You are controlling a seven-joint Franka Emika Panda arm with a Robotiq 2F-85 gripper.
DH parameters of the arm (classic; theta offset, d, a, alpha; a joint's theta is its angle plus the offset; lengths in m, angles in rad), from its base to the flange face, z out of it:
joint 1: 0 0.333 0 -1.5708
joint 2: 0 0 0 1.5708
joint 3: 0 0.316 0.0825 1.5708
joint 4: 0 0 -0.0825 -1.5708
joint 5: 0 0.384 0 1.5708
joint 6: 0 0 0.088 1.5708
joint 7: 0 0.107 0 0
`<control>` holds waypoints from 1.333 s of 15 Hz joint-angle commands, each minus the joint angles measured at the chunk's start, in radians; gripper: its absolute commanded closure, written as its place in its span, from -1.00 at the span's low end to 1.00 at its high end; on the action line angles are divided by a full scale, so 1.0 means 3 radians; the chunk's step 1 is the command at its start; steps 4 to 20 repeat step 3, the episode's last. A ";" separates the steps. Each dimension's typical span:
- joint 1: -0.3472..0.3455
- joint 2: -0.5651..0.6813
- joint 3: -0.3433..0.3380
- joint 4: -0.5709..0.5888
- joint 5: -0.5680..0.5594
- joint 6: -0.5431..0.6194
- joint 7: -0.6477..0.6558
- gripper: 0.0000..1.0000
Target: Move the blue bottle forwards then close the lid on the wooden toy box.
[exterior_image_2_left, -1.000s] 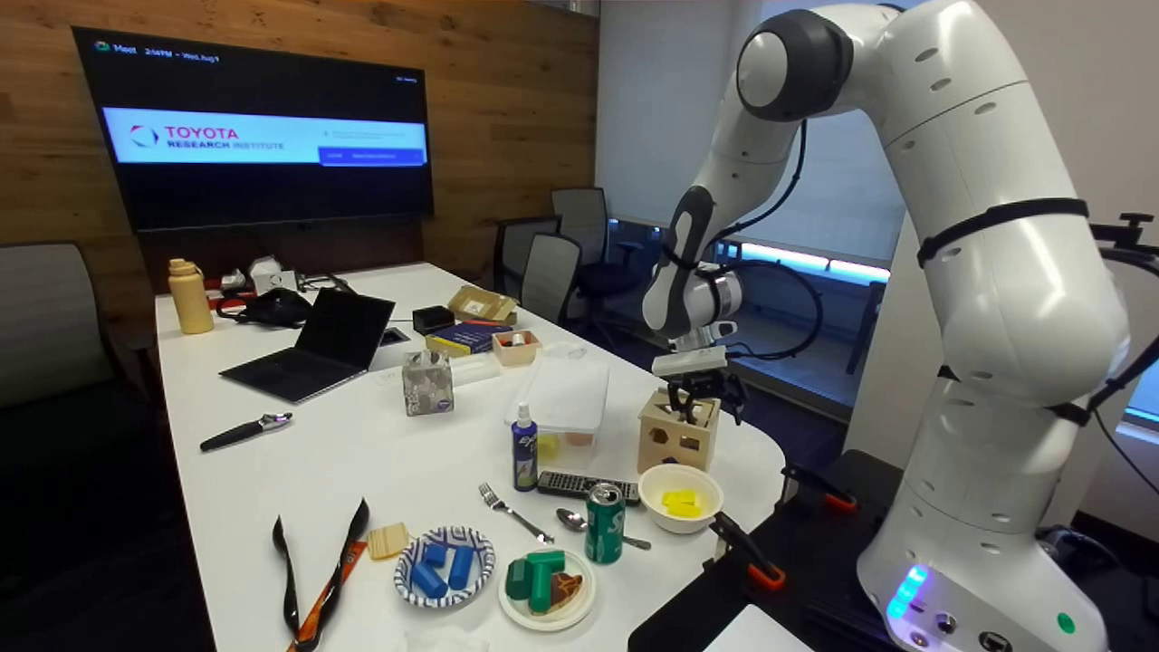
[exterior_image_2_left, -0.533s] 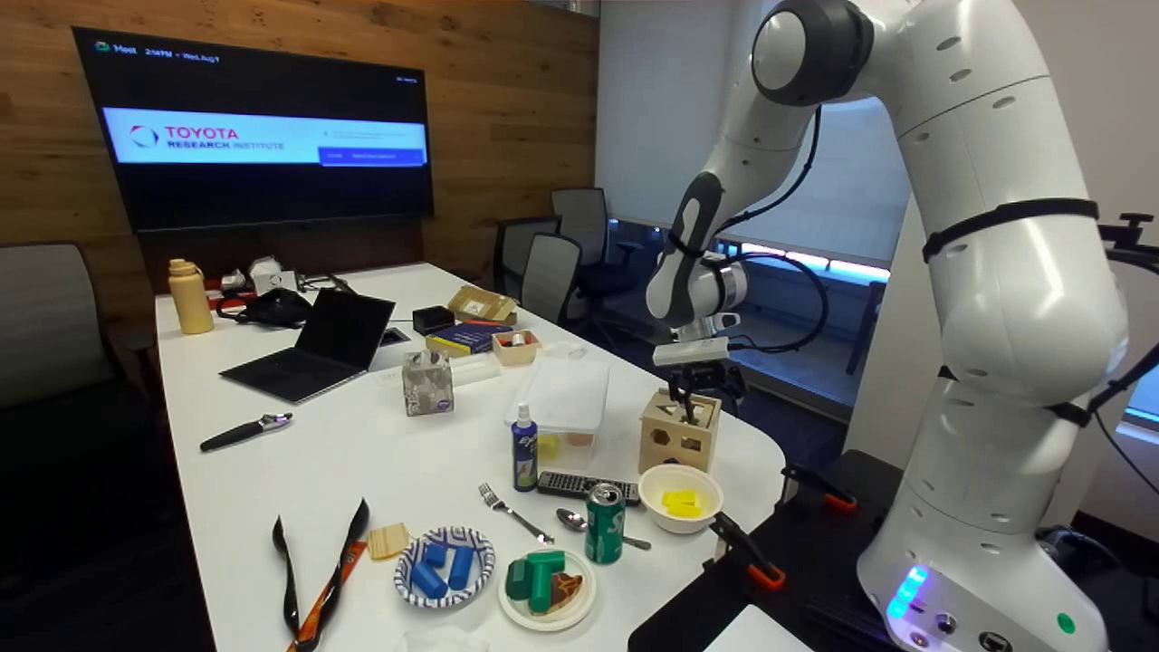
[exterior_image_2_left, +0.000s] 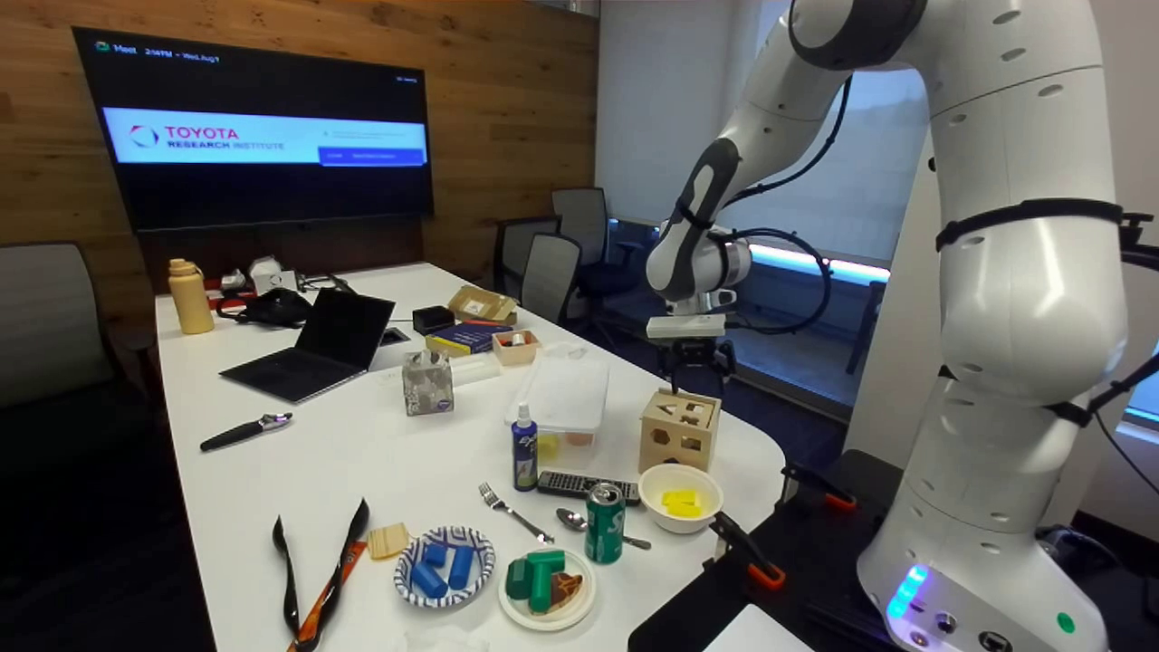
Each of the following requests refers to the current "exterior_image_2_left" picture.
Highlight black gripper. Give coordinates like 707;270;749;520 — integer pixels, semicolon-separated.
657;336;739;401

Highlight wooden shape sorter box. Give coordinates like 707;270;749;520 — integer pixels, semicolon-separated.
634;388;724;480

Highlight blue spray bottle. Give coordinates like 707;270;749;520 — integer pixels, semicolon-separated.
506;401;543;497

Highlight brown cardboard box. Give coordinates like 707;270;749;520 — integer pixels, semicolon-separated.
447;282;522;331

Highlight green toy cup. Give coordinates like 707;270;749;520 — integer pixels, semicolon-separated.
503;547;569;618

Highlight small black box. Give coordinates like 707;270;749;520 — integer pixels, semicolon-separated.
408;306;455;341

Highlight blue toy cup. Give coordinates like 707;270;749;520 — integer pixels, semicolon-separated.
408;544;453;603
447;544;483;596

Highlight tan plastic bottle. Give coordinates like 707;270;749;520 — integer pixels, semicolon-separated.
167;254;219;336

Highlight translucent white plastic tray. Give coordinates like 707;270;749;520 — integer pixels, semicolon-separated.
517;343;640;480

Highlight white bowl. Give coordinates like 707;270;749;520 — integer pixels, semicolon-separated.
634;459;727;539

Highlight black orange clamp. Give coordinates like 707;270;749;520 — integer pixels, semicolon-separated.
707;508;791;596
779;464;861;520

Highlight green soda can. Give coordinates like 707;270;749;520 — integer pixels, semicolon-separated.
582;480;630;569

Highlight black remote control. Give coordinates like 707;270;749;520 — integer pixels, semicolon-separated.
532;468;643;508

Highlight light gray office chair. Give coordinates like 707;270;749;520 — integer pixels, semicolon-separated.
517;234;588;325

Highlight small wooden tray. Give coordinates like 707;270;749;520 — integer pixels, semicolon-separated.
489;325;543;370

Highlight silver spoon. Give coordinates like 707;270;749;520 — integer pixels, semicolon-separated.
555;504;657;555

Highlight gray mesh office chair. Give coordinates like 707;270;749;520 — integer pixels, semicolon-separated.
552;184;613;270

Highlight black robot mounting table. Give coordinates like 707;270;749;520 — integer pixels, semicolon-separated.
627;446;1159;652

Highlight dark office chair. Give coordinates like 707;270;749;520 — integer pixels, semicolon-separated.
493;214;560;302

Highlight silver fork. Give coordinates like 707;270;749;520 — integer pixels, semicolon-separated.
476;482;557;547

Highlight white paper sheet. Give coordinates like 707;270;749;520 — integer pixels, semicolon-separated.
704;603;814;652

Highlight plain white plate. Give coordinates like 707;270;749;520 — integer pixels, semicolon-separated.
497;552;596;637

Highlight blue patterned plate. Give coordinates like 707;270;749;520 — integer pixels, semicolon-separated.
391;527;499;611

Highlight beige square cracker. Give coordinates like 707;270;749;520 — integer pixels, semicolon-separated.
367;521;417;566

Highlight black laptop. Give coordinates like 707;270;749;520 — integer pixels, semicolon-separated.
219;285;397;407

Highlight black orange tongs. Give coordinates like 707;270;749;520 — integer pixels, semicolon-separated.
267;497;374;652

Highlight white rounded device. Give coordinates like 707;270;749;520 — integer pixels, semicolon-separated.
247;254;302;302

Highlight black marker pen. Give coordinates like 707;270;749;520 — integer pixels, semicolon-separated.
197;411;297;456

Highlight large gray padded chair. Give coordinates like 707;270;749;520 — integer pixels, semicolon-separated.
0;242;136;415

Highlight white wrist camera unit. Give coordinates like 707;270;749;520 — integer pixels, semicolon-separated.
643;311;733;347

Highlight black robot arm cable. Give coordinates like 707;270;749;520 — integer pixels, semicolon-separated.
674;68;861;341

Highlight black camera on stand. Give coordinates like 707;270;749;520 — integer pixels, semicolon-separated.
1114;206;1159;273

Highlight large wall TV screen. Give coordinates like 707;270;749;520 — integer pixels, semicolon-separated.
72;25;433;235

